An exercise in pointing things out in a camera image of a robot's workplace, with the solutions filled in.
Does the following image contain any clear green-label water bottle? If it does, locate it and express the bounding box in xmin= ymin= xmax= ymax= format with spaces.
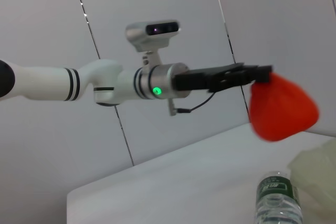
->
xmin=254 ymin=170 xmax=303 ymax=224

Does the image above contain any green glass fruit plate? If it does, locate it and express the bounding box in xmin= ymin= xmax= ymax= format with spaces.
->
xmin=287 ymin=138 xmax=336 ymax=224

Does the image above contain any orange toy fruit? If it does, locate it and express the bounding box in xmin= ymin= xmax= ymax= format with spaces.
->
xmin=248 ymin=73 xmax=320 ymax=142

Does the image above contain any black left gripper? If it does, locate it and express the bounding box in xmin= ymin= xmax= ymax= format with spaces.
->
xmin=174 ymin=62 xmax=274 ymax=93

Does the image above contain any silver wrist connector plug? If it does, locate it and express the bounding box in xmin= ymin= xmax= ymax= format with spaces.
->
xmin=167 ymin=97 xmax=177 ymax=116

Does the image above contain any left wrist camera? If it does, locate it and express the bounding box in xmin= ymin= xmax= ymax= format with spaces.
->
xmin=125 ymin=20 xmax=182 ymax=68

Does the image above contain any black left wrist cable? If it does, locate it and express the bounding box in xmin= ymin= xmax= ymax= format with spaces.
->
xmin=176 ymin=92 xmax=215 ymax=114

